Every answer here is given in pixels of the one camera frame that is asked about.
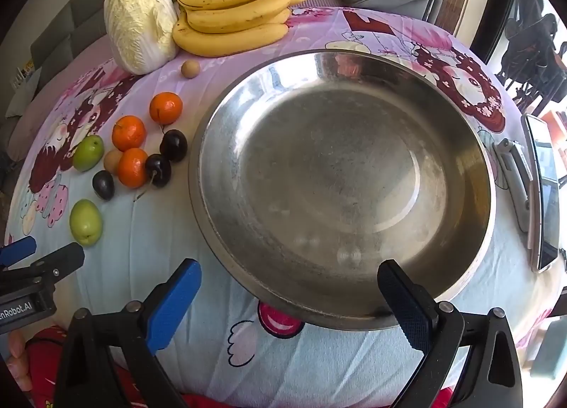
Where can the smartphone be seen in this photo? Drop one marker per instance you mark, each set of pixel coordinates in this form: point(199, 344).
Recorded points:
point(547, 195)

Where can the dark cherry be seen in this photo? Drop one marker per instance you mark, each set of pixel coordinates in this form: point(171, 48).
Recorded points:
point(104, 185)
point(158, 170)
point(173, 145)

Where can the green jujube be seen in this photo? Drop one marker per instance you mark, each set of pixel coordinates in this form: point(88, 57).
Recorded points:
point(85, 222)
point(87, 153)

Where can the red patterned clothing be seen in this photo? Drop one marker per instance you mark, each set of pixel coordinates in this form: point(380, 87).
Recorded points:
point(48, 355)

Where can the person's left hand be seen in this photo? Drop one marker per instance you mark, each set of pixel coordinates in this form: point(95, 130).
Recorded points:
point(18, 346)

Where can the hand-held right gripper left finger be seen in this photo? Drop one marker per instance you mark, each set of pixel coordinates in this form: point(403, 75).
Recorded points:
point(172, 301)

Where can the pale blue box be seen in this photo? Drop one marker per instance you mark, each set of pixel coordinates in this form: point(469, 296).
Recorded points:
point(551, 352)

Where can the brown longan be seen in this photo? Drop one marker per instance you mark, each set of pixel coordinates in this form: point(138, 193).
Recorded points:
point(111, 162)
point(190, 69)

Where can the upright booklets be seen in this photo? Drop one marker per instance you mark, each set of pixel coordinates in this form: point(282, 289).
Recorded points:
point(22, 75)

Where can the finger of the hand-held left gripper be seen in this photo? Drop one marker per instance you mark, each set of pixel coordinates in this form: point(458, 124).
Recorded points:
point(20, 249)
point(57, 262)

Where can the napa cabbage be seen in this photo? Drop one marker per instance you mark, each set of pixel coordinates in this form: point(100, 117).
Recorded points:
point(137, 22)

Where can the silver metal tool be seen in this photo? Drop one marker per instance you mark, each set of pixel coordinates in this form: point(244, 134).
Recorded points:
point(516, 177)

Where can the pale pillow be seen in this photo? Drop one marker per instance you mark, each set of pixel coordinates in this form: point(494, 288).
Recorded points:
point(22, 95)

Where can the steel basin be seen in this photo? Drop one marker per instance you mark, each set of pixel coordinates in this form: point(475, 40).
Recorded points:
point(332, 168)

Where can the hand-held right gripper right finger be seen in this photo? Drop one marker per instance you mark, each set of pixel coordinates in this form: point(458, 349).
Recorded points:
point(403, 301)

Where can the orange tangerine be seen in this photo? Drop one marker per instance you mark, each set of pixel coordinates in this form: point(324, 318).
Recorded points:
point(128, 133)
point(166, 108)
point(133, 167)

